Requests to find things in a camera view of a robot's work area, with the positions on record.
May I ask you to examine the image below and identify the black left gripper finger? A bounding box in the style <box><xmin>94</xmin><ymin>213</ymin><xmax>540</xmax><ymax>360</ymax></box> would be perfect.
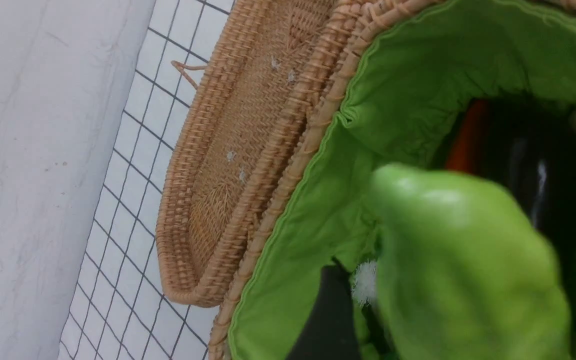
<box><xmin>286</xmin><ymin>263</ymin><xmax>362</xmax><ymax>360</ymax></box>

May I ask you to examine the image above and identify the orange carrot with green leaves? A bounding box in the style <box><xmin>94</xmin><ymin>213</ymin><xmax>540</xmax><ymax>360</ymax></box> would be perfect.
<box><xmin>445</xmin><ymin>99</ymin><xmax>490</xmax><ymax>175</ymax></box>

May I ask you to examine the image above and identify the dark purple eggplant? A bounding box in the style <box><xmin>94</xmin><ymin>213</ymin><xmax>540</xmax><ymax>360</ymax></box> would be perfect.
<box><xmin>477</xmin><ymin>99</ymin><xmax>576</xmax><ymax>277</ymax></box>

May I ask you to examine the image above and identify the white checkered tablecloth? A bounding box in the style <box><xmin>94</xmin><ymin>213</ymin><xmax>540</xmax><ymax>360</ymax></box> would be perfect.
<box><xmin>58</xmin><ymin>0</ymin><xmax>234</xmax><ymax>360</ymax></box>

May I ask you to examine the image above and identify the woven wicker basket lid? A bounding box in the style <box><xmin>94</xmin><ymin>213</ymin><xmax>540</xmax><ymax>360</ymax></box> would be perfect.
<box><xmin>155</xmin><ymin>0</ymin><xmax>344</xmax><ymax>308</ymax></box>

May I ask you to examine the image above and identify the woven wicker basket green lining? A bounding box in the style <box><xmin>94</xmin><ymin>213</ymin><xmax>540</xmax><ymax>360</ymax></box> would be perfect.
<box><xmin>209</xmin><ymin>0</ymin><xmax>576</xmax><ymax>360</ymax></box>

